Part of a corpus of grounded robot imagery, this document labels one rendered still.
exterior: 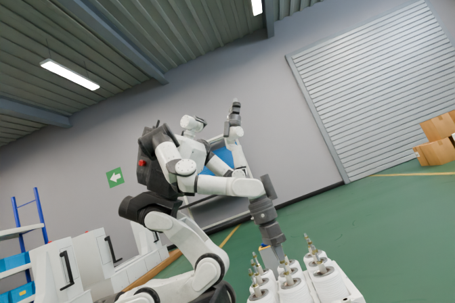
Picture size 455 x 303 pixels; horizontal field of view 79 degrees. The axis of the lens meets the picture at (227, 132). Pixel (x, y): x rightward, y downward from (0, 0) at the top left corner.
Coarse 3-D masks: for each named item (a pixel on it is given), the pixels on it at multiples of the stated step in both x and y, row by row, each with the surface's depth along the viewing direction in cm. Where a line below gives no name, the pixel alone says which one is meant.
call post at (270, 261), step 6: (270, 246) 133; (264, 252) 133; (270, 252) 132; (264, 258) 132; (270, 258) 132; (276, 258) 131; (264, 264) 132; (270, 264) 131; (276, 264) 131; (276, 270) 131; (276, 276) 130
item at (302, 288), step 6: (294, 288) 91; (300, 288) 90; (306, 288) 92; (282, 294) 92; (288, 294) 90; (294, 294) 90; (300, 294) 90; (306, 294) 91; (282, 300) 94; (288, 300) 90; (294, 300) 90; (300, 300) 89; (306, 300) 90; (312, 300) 92
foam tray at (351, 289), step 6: (336, 264) 116; (306, 276) 116; (342, 276) 103; (306, 282) 110; (312, 282) 109; (348, 282) 96; (312, 288) 102; (348, 288) 92; (354, 288) 90; (312, 294) 98; (354, 294) 87; (360, 294) 85; (318, 300) 92; (336, 300) 87; (354, 300) 84; (360, 300) 84
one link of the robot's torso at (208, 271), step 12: (204, 264) 124; (216, 264) 124; (180, 276) 135; (192, 276) 129; (204, 276) 123; (216, 276) 123; (144, 288) 130; (156, 288) 131; (168, 288) 130; (180, 288) 129; (192, 288) 124; (204, 288) 123; (156, 300) 128; (168, 300) 129; (180, 300) 128
